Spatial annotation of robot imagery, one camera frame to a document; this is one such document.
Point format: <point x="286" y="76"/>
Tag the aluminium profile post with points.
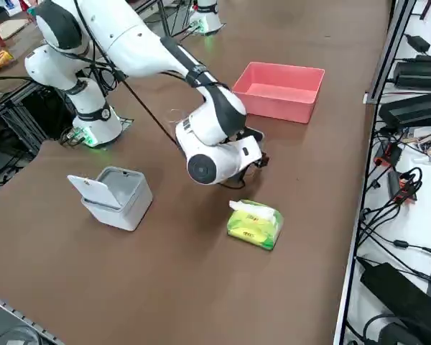
<point x="391" y="46"/>

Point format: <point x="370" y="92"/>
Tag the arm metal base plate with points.
<point x="126" y="122"/>

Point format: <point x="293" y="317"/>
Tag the green tissue pack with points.
<point x="253" y="226"/>

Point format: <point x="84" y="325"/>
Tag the pink plastic container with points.
<point x="280" y="93"/>

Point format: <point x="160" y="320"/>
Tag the large black power brick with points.
<point x="420" y="73"/>
<point x="413" y="108"/>

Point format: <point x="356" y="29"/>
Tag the white flip-lid trash bin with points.
<point x="118" y="201"/>

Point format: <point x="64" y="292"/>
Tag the brown cardboard sheet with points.
<point x="10" y="27"/>

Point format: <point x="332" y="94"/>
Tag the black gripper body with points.
<point x="261" y="161"/>

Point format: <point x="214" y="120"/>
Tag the small black power adapter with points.
<point x="418" y="42"/>

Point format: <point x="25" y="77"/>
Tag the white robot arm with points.
<point x="208" y="18"/>
<point x="129" y="46"/>

